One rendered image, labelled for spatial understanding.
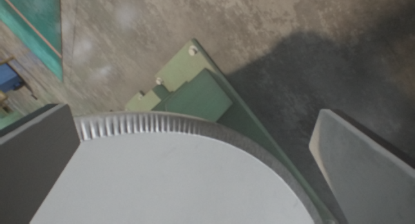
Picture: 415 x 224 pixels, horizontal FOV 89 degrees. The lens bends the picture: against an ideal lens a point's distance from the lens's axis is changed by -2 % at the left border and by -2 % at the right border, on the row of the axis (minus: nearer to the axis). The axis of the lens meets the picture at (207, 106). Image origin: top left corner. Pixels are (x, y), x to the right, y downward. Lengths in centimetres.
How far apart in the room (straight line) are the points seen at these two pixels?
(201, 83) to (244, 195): 40
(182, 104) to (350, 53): 48
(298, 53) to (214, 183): 40
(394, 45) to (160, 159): 54
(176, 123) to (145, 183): 13
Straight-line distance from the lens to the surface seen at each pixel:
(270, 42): 65
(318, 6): 59
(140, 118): 44
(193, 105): 72
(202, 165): 49
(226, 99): 82
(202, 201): 49
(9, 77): 463
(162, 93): 106
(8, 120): 1492
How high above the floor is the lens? 55
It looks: 34 degrees down
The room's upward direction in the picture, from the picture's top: 138 degrees counter-clockwise
